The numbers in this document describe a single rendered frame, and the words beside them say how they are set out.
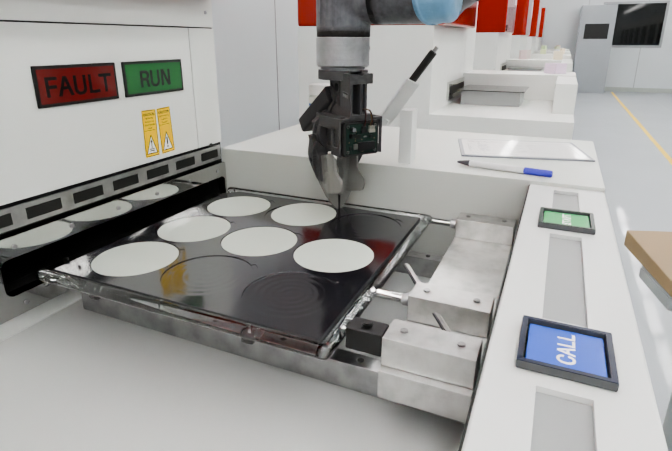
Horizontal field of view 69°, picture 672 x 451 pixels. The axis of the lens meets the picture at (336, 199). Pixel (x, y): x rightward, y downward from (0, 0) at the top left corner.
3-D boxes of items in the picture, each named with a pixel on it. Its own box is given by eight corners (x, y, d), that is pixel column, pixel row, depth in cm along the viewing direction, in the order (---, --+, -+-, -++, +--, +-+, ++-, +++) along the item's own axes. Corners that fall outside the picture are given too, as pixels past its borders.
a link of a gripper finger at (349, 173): (353, 216, 73) (354, 156, 71) (334, 205, 78) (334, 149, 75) (371, 213, 75) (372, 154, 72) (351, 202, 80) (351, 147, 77)
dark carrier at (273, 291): (53, 273, 57) (52, 268, 57) (230, 193, 87) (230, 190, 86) (318, 345, 43) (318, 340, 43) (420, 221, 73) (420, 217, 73)
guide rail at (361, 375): (83, 309, 63) (79, 288, 62) (96, 302, 65) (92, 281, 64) (478, 428, 44) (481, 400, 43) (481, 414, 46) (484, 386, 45)
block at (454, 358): (380, 365, 43) (381, 335, 42) (392, 344, 46) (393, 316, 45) (473, 390, 40) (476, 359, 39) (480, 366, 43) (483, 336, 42)
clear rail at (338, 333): (312, 361, 42) (312, 347, 42) (424, 221, 75) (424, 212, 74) (327, 365, 41) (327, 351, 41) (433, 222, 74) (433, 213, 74)
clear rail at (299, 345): (34, 281, 56) (32, 270, 56) (45, 276, 57) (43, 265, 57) (327, 365, 41) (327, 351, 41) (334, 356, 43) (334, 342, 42)
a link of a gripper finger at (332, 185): (335, 220, 72) (335, 159, 69) (317, 208, 77) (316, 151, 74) (353, 216, 73) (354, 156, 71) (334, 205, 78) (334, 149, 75)
